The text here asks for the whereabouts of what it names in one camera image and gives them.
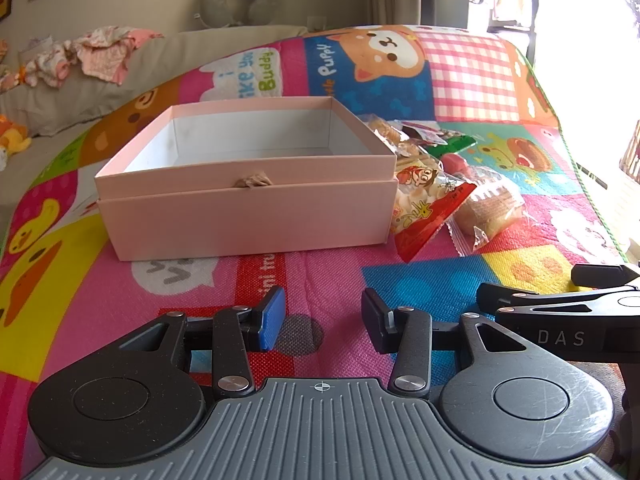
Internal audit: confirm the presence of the pile of pink white clothes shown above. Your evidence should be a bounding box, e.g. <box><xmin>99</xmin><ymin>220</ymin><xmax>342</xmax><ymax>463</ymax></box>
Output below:
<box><xmin>20</xmin><ymin>27</ymin><xmax>166</xmax><ymax>88</ymax></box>

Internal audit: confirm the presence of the biscuit stick tray red dip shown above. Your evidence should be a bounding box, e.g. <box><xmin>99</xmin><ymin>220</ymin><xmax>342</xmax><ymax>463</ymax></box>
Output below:
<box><xmin>440</xmin><ymin>152</ymin><xmax>526</xmax><ymax>256</ymax></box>

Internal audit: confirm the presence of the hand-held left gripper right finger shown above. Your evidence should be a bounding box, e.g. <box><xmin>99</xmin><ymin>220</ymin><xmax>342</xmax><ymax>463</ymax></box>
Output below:
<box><xmin>361</xmin><ymin>288</ymin><xmax>531</xmax><ymax>396</ymax></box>

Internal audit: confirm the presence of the clear bag of brown pastries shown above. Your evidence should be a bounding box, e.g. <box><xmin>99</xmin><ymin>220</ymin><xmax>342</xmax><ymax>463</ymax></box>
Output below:
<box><xmin>362</xmin><ymin>115</ymin><xmax>421</xmax><ymax>158</ymax></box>

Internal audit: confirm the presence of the cartoon print cookie packet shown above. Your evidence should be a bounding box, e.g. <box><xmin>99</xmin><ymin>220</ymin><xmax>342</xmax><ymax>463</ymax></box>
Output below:
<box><xmin>390</xmin><ymin>157</ymin><xmax>478</xmax><ymax>263</ymax></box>

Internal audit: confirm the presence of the wicker basket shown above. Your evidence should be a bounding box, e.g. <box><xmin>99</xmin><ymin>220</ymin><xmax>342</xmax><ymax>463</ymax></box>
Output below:
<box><xmin>620</xmin><ymin>120</ymin><xmax>640</xmax><ymax>183</ymax></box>

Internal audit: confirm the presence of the orange plush toy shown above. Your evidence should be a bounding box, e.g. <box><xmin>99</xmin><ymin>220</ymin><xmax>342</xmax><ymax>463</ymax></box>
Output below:
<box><xmin>0</xmin><ymin>115</ymin><xmax>32</xmax><ymax>156</ymax></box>

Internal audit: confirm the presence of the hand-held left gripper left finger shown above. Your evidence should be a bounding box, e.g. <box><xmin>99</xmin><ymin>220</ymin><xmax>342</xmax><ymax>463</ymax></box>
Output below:
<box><xmin>117</xmin><ymin>286</ymin><xmax>286</xmax><ymax>396</ymax></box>

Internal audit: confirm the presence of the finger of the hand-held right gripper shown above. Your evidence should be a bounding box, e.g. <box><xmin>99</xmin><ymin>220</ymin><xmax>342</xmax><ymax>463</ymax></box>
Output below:
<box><xmin>476</xmin><ymin>283</ymin><xmax>640</xmax><ymax>317</ymax></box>
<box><xmin>571</xmin><ymin>262</ymin><xmax>640</xmax><ymax>290</ymax></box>

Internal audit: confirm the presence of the green yellow snack packet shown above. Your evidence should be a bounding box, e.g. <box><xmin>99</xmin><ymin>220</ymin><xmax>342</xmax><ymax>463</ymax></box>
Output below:
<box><xmin>420</xmin><ymin>132</ymin><xmax>478</xmax><ymax>158</ymax></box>

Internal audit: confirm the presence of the colourful cartoon play mat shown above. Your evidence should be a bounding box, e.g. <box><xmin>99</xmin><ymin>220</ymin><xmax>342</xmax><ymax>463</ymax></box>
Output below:
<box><xmin>0</xmin><ymin>24</ymin><xmax>632</xmax><ymax>480</ymax></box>

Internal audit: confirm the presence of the pink cardboard box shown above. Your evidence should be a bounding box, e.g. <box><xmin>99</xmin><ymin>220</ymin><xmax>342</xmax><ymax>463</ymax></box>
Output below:
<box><xmin>94</xmin><ymin>97</ymin><xmax>399</xmax><ymax>262</ymax></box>

